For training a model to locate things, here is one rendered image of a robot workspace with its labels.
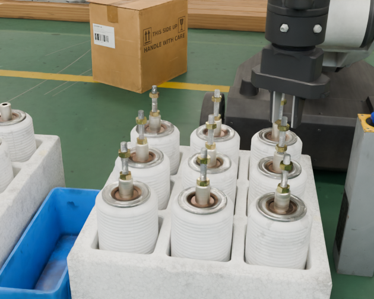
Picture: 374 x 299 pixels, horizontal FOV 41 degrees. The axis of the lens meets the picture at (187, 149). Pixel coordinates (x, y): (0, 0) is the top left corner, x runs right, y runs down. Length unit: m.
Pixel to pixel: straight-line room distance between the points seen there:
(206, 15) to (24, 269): 1.98
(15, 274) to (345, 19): 0.78
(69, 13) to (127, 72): 1.10
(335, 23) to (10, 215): 0.72
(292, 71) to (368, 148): 0.22
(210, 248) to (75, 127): 0.93
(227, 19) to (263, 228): 2.04
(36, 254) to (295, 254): 0.49
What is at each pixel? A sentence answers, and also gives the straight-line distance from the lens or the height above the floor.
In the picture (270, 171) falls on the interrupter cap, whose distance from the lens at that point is 0.86.
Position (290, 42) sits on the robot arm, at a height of 0.48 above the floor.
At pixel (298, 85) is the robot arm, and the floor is 0.41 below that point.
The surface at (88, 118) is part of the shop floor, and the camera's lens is 1.67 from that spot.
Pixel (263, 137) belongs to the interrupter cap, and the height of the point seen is 0.25.
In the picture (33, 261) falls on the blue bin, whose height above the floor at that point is 0.05.
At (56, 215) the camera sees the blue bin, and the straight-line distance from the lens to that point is 1.09.
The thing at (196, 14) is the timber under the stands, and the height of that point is 0.07.
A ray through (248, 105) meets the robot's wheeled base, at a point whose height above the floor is 0.20.
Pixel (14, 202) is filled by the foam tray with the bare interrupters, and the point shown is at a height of 0.17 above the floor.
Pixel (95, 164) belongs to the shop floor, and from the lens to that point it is 1.39.
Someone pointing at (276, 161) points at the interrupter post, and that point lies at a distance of 0.86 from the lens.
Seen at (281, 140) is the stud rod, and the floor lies 0.31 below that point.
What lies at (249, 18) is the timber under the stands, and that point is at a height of 0.07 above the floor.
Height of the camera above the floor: 0.68
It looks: 28 degrees down
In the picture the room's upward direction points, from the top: 1 degrees clockwise
